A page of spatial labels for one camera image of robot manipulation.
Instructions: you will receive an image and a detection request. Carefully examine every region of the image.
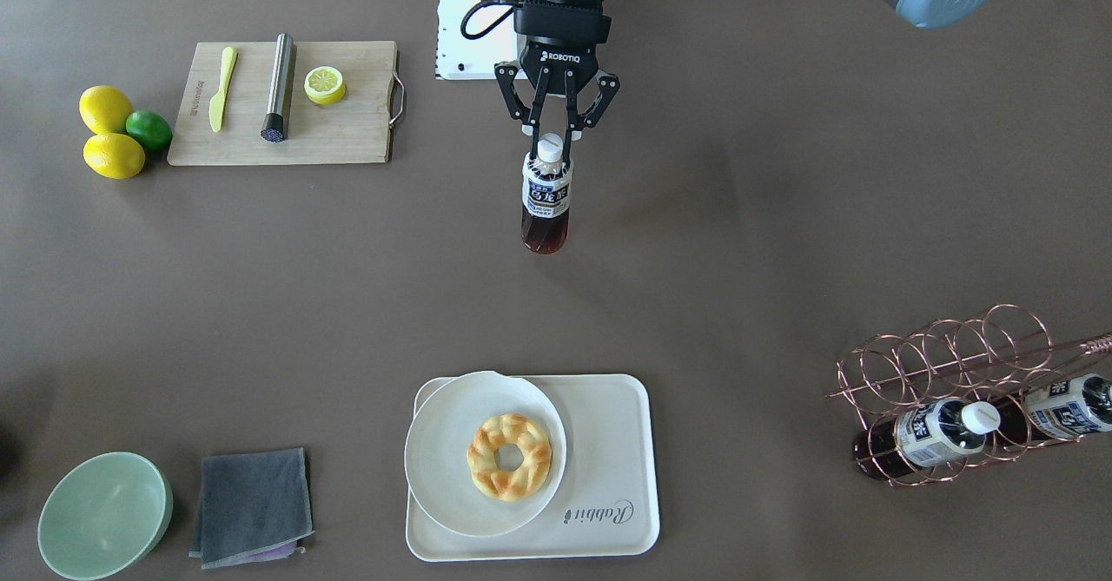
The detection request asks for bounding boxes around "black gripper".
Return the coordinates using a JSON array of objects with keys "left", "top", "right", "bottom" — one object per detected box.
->
[{"left": 495, "top": 0, "right": 620, "bottom": 178}]

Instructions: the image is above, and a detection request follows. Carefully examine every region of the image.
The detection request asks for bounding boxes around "tea bottle white cap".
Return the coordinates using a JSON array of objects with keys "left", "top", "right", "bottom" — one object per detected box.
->
[{"left": 520, "top": 132, "right": 575, "bottom": 256}]

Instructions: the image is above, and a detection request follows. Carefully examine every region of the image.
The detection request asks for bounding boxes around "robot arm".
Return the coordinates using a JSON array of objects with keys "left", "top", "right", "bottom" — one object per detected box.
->
[{"left": 460, "top": 0, "right": 987, "bottom": 164}]

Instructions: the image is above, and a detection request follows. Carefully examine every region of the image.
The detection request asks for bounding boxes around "cream rectangular serving tray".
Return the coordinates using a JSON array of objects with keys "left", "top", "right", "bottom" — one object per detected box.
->
[{"left": 406, "top": 373, "right": 661, "bottom": 562}]

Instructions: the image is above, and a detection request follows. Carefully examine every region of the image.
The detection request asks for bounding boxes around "tea bottle front rack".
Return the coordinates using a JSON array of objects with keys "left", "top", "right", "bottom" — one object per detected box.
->
[{"left": 851, "top": 398, "right": 1003, "bottom": 479}]

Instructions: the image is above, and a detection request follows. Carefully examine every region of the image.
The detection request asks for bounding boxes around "tea bottle back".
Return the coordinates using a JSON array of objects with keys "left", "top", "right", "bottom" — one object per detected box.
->
[{"left": 996, "top": 373, "right": 1111, "bottom": 444}]

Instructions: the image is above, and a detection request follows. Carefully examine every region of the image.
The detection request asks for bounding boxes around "wooden cutting board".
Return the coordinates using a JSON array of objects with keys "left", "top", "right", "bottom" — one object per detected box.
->
[{"left": 167, "top": 40, "right": 398, "bottom": 167}]

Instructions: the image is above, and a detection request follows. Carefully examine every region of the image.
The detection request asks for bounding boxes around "half lemon slice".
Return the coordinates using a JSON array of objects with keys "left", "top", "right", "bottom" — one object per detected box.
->
[{"left": 302, "top": 66, "right": 347, "bottom": 106}]

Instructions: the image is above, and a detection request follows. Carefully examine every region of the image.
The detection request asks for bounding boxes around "steel muddler black tip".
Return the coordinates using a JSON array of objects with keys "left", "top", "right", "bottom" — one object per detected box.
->
[{"left": 261, "top": 32, "right": 295, "bottom": 144}]

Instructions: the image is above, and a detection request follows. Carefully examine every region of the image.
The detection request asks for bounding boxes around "yellow plastic knife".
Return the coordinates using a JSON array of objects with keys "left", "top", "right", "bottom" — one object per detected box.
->
[{"left": 208, "top": 46, "right": 238, "bottom": 132}]

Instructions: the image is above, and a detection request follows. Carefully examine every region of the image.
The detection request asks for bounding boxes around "round cream plate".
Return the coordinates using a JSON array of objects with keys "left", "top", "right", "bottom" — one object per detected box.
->
[{"left": 405, "top": 371, "right": 567, "bottom": 536}]

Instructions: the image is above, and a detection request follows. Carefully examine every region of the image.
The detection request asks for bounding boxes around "green lime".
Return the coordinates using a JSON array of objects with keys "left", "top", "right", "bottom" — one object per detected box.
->
[{"left": 125, "top": 109, "right": 173, "bottom": 152}]

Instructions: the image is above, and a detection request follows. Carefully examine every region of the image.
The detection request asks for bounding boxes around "yellow lemon lower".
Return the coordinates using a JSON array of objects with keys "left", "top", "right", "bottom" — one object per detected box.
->
[{"left": 83, "top": 132, "right": 146, "bottom": 180}]

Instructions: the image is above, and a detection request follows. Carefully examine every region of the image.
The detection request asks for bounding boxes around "yellow lemon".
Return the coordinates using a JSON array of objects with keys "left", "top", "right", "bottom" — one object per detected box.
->
[
  {"left": 78, "top": 85, "right": 135, "bottom": 135},
  {"left": 83, "top": 132, "right": 146, "bottom": 180}
]

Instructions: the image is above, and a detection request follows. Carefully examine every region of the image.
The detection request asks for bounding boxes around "yellow lemon upper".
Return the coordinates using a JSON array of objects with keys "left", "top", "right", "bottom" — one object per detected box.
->
[{"left": 78, "top": 85, "right": 135, "bottom": 135}]

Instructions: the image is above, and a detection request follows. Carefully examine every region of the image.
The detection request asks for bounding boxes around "grey folded cloth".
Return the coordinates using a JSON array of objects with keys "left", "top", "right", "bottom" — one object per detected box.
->
[{"left": 189, "top": 447, "right": 314, "bottom": 569}]

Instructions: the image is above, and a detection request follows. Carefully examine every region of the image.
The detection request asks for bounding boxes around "mint green bowl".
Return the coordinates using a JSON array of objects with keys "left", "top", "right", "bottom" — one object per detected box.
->
[{"left": 38, "top": 452, "right": 172, "bottom": 580}]

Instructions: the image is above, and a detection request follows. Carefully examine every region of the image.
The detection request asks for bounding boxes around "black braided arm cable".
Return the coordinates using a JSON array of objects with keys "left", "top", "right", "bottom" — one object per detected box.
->
[{"left": 460, "top": 0, "right": 527, "bottom": 42}]

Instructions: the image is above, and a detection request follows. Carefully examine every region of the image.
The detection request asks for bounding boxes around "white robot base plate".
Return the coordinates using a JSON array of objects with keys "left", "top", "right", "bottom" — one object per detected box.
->
[{"left": 434, "top": 0, "right": 533, "bottom": 82}]

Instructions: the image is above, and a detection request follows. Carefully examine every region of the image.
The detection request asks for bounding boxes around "braided ring donut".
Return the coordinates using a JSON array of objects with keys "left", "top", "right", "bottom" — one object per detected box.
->
[{"left": 467, "top": 413, "right": 554, "bottom": 503}]

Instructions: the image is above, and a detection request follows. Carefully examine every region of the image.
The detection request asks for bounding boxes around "copper wire bottle rack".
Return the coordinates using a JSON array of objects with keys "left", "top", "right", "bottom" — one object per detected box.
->
[{"left": 837, "top": 304, "right": 1109, "bottom": 486}]

